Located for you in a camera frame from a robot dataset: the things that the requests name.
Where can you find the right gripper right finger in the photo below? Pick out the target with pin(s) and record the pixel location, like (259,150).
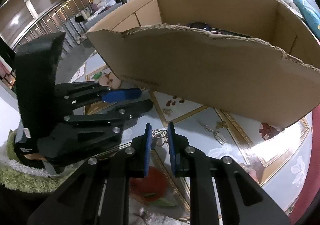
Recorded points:
(221,192)

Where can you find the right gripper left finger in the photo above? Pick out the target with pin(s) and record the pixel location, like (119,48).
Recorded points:
(98,192)

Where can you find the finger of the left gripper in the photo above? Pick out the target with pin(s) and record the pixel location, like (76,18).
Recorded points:
(83,136)
(76,95)

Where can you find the green fuzzy sleeve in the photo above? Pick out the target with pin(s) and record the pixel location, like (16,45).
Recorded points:
(20,177)

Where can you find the metal balcony railing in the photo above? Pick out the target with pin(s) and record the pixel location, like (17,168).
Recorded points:
(66,16)

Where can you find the black round wristwatch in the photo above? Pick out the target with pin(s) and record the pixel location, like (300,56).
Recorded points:
(206,27)

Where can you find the brown cardboard box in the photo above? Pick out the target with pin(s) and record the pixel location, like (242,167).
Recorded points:
(272,77)

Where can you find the blue cartoon blanket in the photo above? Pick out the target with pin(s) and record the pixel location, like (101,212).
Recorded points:
(311,15)

